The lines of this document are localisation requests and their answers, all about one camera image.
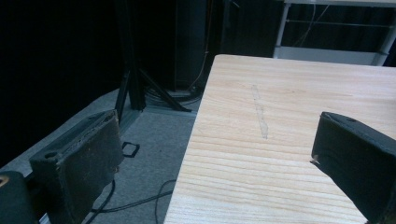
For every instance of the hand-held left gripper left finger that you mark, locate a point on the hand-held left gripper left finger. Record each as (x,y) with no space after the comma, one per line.
(81,161)

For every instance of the black metal stand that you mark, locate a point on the black metal stand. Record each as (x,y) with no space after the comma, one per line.
(134,77)

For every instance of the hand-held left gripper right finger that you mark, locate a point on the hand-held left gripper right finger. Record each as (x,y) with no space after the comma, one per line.
(358,155)

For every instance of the white metal rack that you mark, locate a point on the white metal rack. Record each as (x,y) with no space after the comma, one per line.
(330,54)

